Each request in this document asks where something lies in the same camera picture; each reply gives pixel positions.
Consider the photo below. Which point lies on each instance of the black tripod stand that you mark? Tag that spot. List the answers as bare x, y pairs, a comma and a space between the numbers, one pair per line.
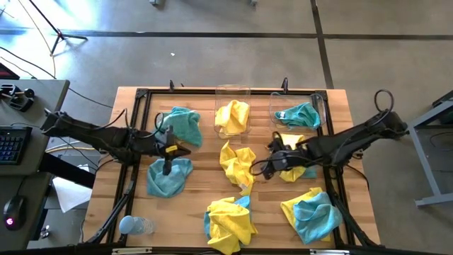
59, 34

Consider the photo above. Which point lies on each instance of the black monitor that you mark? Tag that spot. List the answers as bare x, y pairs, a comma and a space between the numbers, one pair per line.
6, 73

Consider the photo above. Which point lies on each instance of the white paper sheet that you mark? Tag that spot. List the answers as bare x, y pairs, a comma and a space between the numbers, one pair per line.
70, 195

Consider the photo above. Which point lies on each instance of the black table clamp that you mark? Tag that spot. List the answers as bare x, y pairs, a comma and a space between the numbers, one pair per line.
285, 84
171, 85

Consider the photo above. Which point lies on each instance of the yellow microfiber towel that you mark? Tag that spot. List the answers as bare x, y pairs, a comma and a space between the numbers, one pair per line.
228, 223
237, 166
293, 174
288, 209
231, 117

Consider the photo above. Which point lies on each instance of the grey metal table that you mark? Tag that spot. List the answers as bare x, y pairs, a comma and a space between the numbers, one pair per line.
426, 166

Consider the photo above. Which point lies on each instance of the clear plastic basket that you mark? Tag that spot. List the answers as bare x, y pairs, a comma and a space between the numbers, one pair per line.
233, 93
297, 97

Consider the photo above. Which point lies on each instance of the black metal table frame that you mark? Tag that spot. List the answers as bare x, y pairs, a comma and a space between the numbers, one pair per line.
191, 91

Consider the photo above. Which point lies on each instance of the black keyboard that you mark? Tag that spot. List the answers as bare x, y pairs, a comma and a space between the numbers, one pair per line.
12, 145

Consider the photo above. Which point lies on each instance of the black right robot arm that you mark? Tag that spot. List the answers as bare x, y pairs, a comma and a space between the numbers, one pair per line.
354, 140

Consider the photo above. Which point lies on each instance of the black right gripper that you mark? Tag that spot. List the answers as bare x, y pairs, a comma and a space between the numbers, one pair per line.
292, 156

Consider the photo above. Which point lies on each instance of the black desk mount clamp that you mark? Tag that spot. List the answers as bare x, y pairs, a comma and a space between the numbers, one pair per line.
21, 102

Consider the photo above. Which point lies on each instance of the dark teal microfiber towel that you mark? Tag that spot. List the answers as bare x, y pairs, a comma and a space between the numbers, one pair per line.
185, 124
301, 115

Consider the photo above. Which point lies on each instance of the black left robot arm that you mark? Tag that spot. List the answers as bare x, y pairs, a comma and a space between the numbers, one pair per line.
106, 138

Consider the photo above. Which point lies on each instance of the black desk support beam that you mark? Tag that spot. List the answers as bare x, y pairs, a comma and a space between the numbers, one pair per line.
70, 174

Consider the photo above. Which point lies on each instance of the black computer mouse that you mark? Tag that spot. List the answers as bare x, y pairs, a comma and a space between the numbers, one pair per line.
14, 212

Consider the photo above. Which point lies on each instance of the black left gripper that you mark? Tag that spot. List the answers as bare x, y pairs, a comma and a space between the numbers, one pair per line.
163, 147

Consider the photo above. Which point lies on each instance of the clear plastic water bottle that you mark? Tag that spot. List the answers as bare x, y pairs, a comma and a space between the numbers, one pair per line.
141, 226

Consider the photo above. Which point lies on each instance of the small yellow tag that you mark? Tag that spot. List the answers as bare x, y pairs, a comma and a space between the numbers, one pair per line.
171, 148

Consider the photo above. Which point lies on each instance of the grey desk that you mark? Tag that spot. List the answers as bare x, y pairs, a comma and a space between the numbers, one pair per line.
46, 106

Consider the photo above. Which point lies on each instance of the silver metal bracket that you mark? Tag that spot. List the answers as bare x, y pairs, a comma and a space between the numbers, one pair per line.
131, 250
329, 252

